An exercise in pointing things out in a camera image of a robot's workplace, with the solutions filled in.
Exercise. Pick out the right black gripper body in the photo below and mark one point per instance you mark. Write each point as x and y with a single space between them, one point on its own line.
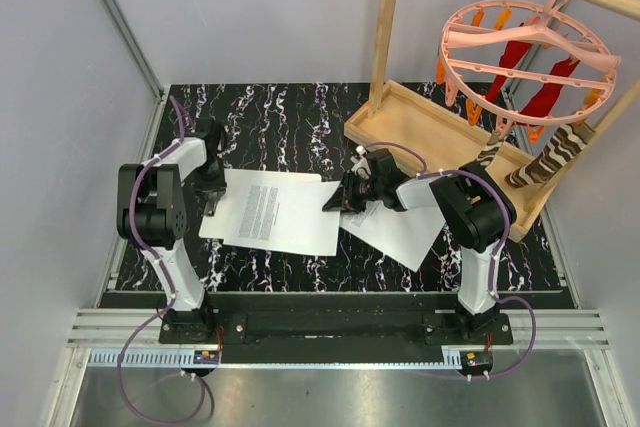
359 191

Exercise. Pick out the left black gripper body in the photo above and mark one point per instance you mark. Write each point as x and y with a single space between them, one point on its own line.
210 177

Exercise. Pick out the white clipboard folder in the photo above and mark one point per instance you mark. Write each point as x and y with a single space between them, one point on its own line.
215 221

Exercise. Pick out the printed paper sheet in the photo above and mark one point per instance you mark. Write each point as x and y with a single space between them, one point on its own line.
405 237
282 212

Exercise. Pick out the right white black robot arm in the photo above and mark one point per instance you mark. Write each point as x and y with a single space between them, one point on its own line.
478 213

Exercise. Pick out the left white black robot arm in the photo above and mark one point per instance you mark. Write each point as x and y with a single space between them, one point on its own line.
152 216

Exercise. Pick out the black marble pattern mat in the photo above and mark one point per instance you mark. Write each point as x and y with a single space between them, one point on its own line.
298 127

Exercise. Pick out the wooden drying rack stand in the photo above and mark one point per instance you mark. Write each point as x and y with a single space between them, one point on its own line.
424 131

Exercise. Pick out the brown striped sock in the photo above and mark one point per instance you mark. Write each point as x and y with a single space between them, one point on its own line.
566 143
491 148

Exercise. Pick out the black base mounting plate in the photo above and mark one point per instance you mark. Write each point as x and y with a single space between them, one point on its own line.
331 338

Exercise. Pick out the pink round clip hanger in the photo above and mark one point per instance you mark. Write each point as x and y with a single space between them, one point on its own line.
525 62

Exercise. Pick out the red sock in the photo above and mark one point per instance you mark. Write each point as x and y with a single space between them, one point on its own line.
541 104
511 57

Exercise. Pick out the aluminium frame rail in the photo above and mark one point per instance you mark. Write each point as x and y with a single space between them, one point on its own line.
72 367

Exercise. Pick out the white slotted cable duct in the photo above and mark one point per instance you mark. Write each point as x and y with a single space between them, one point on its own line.
143 358

